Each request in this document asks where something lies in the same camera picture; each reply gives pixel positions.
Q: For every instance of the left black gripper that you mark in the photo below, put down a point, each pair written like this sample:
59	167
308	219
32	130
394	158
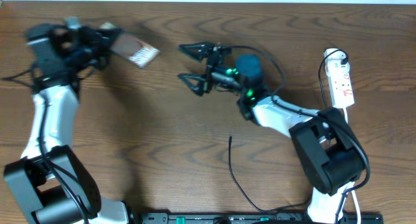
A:
97	37

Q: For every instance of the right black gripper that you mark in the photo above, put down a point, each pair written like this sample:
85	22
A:
204	85

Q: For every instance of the Galaxy S25 Ultra smartphone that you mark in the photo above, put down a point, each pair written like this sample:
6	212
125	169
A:
117	41

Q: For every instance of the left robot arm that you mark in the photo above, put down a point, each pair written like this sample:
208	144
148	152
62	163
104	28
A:
49	183

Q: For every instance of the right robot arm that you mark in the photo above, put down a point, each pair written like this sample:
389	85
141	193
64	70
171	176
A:
331	156

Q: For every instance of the white power strip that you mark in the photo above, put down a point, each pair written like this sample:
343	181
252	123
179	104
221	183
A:
337	69

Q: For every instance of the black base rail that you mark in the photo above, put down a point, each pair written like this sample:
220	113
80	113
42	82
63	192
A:
164	218

